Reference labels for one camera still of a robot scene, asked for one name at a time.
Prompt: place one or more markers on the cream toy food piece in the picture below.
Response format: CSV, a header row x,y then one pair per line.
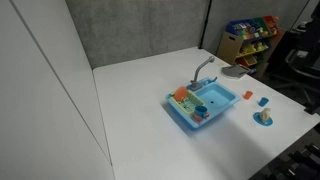
x,y
265,114

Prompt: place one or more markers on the small blue cup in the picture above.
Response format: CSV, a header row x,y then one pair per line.
x,y
263,101

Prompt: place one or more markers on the blue toy sink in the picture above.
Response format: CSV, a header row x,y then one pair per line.
x,y
217,99

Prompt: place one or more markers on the orange toy plate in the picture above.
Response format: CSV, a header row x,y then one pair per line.
x,y
180,94

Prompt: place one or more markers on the small orange toy bowl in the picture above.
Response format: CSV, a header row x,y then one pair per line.
x,y
197,118

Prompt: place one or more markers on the black office chair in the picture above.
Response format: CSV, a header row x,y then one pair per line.
x,y
301,59

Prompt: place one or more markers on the blue toy plate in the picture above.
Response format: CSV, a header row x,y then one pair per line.
x,y
256,117

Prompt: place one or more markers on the wooden toy storage shelf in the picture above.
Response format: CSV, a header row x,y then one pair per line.
x,y
250,42

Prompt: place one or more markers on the black equipment at table edge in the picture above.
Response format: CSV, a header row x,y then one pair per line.
x,y
301,165

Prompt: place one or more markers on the small orange cup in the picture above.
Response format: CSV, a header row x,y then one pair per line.
x,y
248,95

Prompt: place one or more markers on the grey toy faucet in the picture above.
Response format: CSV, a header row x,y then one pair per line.
x,y
195,85

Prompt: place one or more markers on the yellow green dish rack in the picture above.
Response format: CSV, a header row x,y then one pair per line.
x,y
188,104

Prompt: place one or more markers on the black vertical pole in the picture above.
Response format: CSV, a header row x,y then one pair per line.
x,y
200,45

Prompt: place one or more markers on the blue toy mug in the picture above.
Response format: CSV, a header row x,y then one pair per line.
x,y
201,111

